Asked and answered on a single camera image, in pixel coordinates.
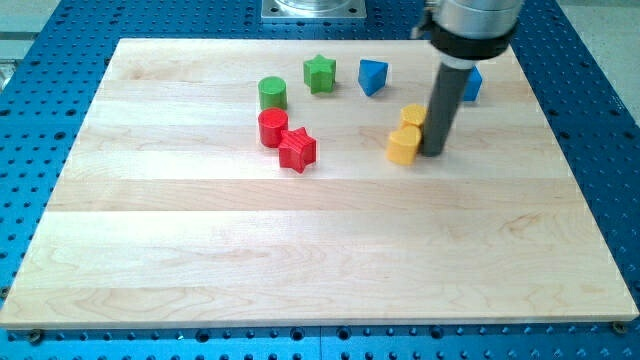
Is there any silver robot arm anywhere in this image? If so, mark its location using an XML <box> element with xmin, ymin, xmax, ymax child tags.
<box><xmin>410</xmin><ymin>0</ymin><xmax>524</xmax><ymax>70</ymax></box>

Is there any yellow hexagon block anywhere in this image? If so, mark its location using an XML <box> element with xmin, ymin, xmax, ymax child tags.
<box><xmin>399</xmin><ymin>103</ymin><xmax>427</xmax><ymax>129</ymax></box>

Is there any blue cube block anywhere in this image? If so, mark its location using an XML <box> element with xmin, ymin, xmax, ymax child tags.
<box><xmin>463</xmin><ymin>66</ymin><xmax>483</xmax><ymax>102</ymax></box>

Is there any red star block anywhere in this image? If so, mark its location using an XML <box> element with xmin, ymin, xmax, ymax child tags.
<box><xmin>278</xmin><ymin>127</ymin><xmax>317</xmax><ymax>173</ymax></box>

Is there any red cylinder block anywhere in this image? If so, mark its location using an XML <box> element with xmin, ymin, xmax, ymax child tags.
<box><xmin>258</xmin><ymin>107</ymin><xmax>289</xmax><ymax>148</ymax></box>

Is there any yellow heart block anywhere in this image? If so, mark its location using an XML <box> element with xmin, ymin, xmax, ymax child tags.
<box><xmin>385</xmin><ymin>125</ymin><xmax>422</xmax><ymax>165</ymax></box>

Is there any green cylinder block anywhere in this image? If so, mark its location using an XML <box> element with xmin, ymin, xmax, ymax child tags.
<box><xmin>258</xmin><ymin>76</ymin><xmax>288</xmax><ymax>110</ymax></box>

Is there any green star block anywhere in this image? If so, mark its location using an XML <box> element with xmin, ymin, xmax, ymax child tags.
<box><xmin>303</xmin><ymin>54</ymin><xmax>336</xmax><ymax>94</ymax></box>

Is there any blue triangle block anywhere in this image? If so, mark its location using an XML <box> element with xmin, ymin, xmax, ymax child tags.
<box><xmin>358</xmin><ymin>59</ymin><xmax>388</xmax><ymax>97</ymax></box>

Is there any wooden board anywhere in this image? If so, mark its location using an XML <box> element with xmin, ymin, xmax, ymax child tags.
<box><xmin>1</xmin><ymin>39</ymin><xmax>638</xmax><ymax>329</ymax></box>

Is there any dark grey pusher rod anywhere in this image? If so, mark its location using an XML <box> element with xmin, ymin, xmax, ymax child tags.
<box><xmin>421</xmin><ymin>63</ymin><xmax>474</xmax><ymax>157</ymax></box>

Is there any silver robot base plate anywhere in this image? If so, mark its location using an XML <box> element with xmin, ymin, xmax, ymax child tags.
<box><xmin>261</xmin><ymin>0</ymin><xmax>367</xmax><ymax>20</ymax></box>

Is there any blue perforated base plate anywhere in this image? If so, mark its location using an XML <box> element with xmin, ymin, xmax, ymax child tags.
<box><xmin>1</xmin><ymin>1</ymin><xmax>639</xmax><ymax>359</ymax></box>

